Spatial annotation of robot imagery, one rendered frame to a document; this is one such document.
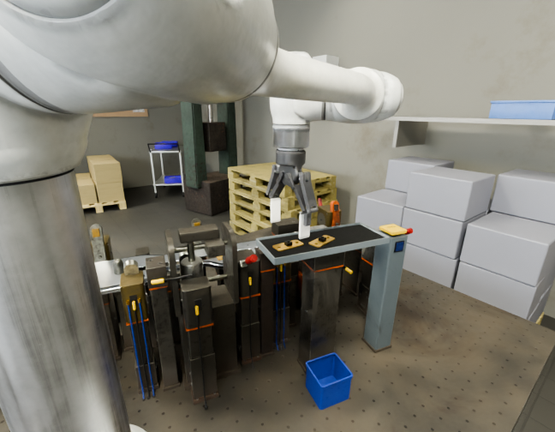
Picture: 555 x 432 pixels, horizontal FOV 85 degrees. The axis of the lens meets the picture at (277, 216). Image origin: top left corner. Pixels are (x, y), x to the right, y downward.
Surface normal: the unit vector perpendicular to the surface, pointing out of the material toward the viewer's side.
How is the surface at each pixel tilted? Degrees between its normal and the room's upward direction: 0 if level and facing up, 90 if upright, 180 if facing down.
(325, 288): 90
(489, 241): 90
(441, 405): 0
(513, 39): 90
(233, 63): 129
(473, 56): 90
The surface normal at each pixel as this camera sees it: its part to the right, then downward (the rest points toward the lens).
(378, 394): 0.01, -0.95
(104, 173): 0.59, 0.27
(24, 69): -0.22, 0.84
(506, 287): -0.77, 0.20
